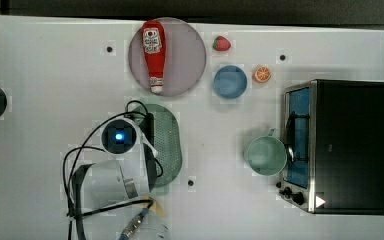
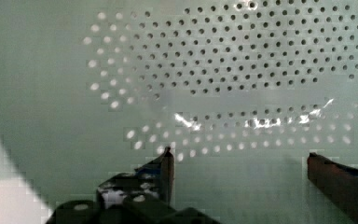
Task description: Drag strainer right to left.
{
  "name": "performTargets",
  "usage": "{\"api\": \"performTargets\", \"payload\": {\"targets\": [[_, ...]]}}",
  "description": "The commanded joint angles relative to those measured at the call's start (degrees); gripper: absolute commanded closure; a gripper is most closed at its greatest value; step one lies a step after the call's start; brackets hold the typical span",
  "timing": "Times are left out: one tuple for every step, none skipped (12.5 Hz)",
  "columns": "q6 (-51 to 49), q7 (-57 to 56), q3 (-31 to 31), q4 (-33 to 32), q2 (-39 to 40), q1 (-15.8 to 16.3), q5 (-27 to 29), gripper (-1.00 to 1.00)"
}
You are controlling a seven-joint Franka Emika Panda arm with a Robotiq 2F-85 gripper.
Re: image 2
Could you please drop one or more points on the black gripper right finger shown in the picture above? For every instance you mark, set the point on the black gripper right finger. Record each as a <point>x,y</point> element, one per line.
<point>338,182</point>

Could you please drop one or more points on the green plastic strainer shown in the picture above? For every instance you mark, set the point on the green plastic strainer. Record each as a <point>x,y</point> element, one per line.
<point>240,91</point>

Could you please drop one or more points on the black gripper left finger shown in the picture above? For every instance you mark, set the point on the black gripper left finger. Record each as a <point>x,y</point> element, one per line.
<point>140,197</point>

